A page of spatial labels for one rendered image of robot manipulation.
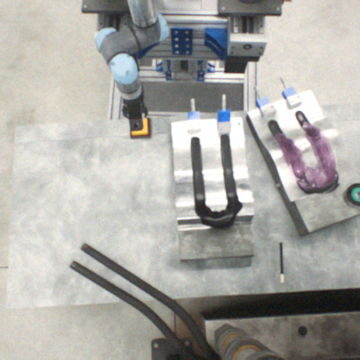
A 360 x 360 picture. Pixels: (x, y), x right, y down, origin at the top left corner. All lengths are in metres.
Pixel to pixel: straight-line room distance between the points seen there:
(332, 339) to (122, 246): 0.80
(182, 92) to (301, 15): 1.04
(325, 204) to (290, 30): 1.65
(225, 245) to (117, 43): 0.74
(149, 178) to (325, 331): 0.83
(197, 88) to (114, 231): 1.13
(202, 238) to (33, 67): 1.83
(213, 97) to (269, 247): 1.10
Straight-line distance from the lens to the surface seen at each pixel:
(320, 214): 1.42
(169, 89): 2.32
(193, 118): 1.46
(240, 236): 1.40
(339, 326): 1.54
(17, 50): 2.93
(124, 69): 1.20
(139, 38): 1.29
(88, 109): 2.57
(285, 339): 1.49
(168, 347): 2.24
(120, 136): 1.57
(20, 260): 1.56
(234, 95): 2.31
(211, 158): 1.43
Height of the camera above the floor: 2.23
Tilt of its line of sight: 75 degrees down
